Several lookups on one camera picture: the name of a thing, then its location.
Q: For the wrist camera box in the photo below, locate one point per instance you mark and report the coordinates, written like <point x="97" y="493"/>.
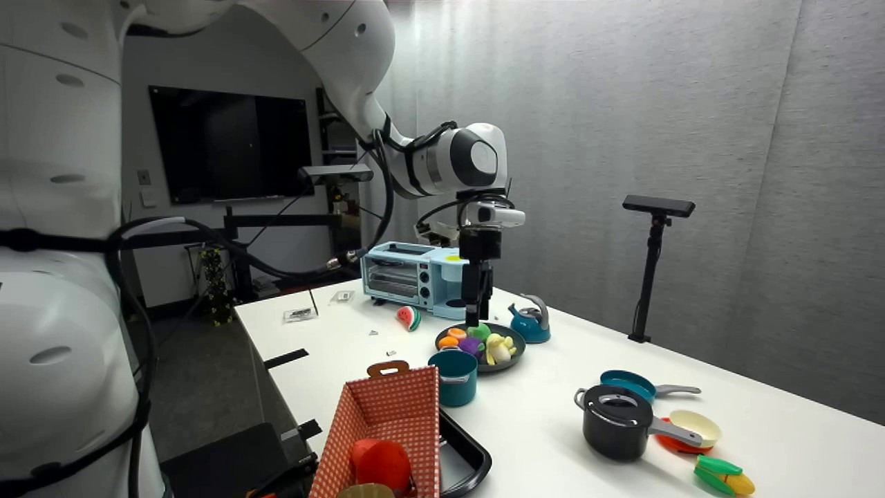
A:
<point x="492" y="216"/>

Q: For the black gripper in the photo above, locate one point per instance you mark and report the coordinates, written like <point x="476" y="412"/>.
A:
<point x="478" y="244"/>

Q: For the black camera stand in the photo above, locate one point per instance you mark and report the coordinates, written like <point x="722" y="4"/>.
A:
<point x="662" y="214"/>

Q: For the blue toy kettle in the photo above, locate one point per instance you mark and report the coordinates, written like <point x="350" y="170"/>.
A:
<point x="531" y="322"/>

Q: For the black wall monitor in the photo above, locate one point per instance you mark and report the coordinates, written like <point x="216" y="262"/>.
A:
<point x="222" y="147"/>

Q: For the blue toy frying pan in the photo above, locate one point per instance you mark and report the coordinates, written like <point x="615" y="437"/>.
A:
<point x="641" y="385"/>

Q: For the toy pineapple slice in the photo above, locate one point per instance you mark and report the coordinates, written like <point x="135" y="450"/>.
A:
<point x="365" y="491"/>

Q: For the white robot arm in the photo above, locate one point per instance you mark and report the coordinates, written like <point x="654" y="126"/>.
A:
<point x="73" y="397"/>

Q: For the blue toy toaster oven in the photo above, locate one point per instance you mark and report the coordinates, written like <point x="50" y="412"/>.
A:
<point x="417" y="275"/>

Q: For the grey glass pot lid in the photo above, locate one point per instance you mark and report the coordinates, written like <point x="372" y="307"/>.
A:
<point x="615" y="400"/>

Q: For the dark plate of toy food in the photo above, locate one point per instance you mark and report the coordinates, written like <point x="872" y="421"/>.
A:
<point x="491" y="343"/>

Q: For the toy watermelon slice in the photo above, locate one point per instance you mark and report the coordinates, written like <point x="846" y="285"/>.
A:
<point x="406" y="318"/>

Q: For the red checkered cardboard box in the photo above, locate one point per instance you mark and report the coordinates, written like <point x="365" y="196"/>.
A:
<point x="393" y="403"/>

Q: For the blue toy pot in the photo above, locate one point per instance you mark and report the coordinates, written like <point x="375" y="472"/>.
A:
<point x="458" y="376"/>

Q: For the toy corn cob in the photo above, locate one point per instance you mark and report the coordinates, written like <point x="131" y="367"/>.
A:
<point x="722" y="477"/>

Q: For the black baking tray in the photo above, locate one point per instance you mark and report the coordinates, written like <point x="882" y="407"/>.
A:
<point x="462" y="461"/>

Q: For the red toy cup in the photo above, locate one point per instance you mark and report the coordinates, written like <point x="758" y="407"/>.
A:
<point x="379" y="463"/>

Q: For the black toy pot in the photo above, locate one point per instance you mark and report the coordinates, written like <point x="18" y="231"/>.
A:
<point x="623" y="437"/>

